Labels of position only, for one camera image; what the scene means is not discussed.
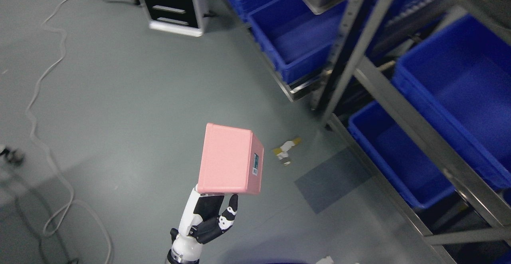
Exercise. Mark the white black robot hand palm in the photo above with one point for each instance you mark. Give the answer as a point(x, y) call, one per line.
point(188, 218)

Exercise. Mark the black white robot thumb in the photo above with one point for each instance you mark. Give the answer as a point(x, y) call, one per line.
point(213, 223)

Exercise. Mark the pink storage box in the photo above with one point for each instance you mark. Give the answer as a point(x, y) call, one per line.
point(232, 161)

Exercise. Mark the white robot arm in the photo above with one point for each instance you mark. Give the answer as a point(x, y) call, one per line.
point(184, 249)

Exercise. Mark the blue bin lower shelf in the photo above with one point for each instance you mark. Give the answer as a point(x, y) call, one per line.
point(408, 169)

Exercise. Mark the metal shelf rack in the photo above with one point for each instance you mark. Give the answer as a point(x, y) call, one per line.
point(473, 224)

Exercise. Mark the floor tape marker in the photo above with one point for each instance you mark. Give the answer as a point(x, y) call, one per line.
point(282, 152)

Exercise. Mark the blue bin top middle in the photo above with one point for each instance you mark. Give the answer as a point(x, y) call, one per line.
point(296, 40)

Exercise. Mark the white black cabinet device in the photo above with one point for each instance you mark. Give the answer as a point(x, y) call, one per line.
point(184, 17)

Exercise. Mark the large blue bin right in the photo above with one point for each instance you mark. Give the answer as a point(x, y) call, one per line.
point(459, 81)

